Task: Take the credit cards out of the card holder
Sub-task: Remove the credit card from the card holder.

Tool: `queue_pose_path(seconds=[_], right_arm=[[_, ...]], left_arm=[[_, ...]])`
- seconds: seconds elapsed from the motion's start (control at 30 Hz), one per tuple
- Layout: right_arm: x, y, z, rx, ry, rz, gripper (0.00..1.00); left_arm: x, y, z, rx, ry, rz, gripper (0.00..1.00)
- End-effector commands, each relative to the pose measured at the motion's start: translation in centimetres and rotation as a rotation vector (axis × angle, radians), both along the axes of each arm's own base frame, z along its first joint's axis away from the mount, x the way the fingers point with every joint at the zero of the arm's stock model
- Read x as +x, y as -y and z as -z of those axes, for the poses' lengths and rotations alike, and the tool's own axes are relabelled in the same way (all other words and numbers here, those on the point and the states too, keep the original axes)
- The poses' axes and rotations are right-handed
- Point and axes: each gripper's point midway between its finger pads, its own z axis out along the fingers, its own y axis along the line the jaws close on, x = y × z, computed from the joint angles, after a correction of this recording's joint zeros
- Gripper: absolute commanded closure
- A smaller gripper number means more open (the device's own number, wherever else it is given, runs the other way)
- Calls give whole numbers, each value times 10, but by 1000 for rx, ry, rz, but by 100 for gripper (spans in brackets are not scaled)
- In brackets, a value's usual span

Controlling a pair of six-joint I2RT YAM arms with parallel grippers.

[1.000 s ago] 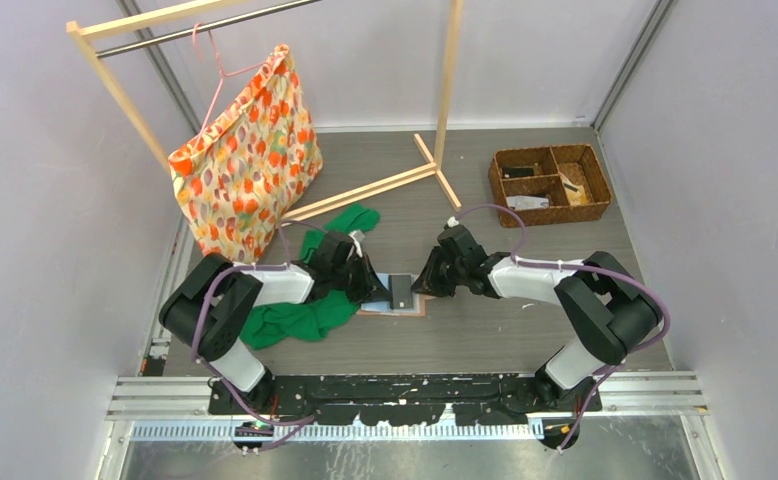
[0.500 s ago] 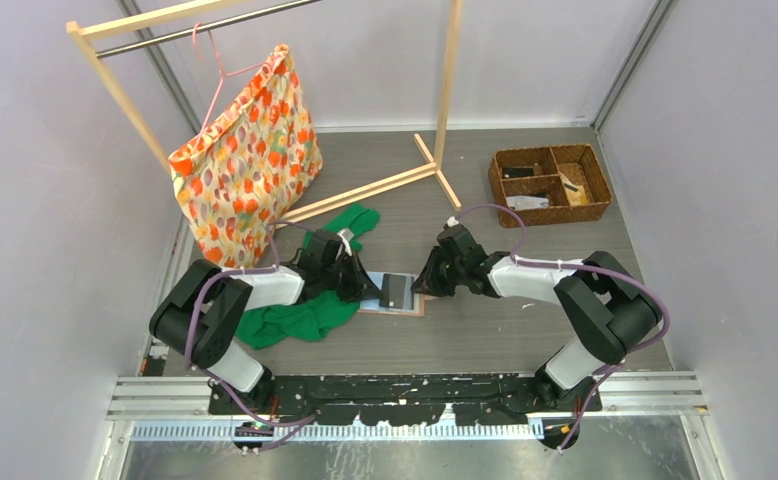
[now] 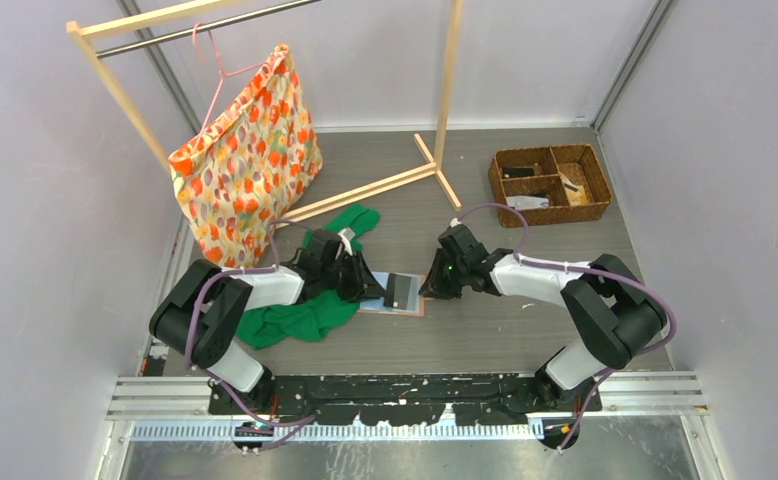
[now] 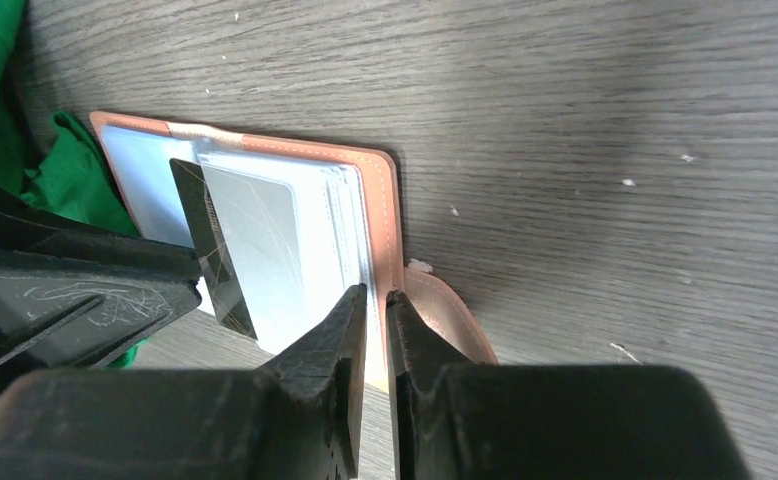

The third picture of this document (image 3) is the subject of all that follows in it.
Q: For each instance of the tan card in basket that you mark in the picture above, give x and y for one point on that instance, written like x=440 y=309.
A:
x=575 y=193

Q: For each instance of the green cloth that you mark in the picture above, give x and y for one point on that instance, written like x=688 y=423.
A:
x=312 y=320

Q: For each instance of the white card in basket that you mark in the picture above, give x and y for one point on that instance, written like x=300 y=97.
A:
x=527 y=202

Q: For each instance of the dark grey credit card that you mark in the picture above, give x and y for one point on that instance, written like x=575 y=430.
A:
x=401 y=292

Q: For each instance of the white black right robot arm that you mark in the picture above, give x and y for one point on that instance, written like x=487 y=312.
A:
x=614 y=315

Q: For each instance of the black card in basket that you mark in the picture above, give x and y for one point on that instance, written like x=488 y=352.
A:
x=518 y=172

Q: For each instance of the floral orange tote bag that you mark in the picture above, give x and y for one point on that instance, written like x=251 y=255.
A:
x=249 y=166

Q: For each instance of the wooden clothes rack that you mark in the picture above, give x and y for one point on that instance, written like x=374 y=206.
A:
x=83 y=37

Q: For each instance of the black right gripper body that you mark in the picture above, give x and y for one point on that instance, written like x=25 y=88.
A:
x=463 y=270

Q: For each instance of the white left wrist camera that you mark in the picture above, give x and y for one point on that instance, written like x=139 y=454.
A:
x=346 y=235

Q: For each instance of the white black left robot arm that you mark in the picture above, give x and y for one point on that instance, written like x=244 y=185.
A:
x=200 y=315

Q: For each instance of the aluminium frame rail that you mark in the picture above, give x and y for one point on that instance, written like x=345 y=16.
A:
x=176 y=409

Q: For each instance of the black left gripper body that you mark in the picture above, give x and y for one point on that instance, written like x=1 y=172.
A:
x=339 y=274

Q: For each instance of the pink leather card holder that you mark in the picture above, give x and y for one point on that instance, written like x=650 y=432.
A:
x=375 y=306

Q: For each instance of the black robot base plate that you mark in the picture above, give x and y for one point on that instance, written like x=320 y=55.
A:
x=400 y=400

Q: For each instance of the woven wicker divided basket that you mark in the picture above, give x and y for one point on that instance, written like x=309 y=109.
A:
x=579 y=162

